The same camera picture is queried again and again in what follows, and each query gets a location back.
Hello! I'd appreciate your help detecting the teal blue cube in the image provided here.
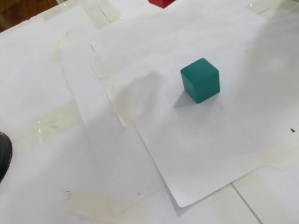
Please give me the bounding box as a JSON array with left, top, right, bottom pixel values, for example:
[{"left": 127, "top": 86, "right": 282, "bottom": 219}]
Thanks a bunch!
[{"left": 178, "top": 55, "right": 224, "bottom": 106}]

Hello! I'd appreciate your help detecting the brown wooden cabinet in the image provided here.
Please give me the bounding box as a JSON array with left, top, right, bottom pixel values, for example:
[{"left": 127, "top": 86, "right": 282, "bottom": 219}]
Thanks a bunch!
[{"left": 0, "top": 0, "right": 69, "bottom": 35}]

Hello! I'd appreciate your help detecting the small white paper sheet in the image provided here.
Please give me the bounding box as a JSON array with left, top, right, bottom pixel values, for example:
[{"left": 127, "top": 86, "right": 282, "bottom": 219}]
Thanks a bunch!
[{"left": 86, "top": 0, "right": 299, "bottom": 218}]

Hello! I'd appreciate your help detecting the large white paper sheet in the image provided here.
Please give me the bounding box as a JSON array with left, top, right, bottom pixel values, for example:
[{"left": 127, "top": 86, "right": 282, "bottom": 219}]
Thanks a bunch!
[{"left": 0, "top": 0, "right": 177, "bottom": 224}]

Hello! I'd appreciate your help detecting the clear packing tape strip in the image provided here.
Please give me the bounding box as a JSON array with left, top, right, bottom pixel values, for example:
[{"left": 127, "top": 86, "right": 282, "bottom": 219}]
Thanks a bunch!
[{"left": 6, "top": 101, "right": 86, "bottom": 150}]

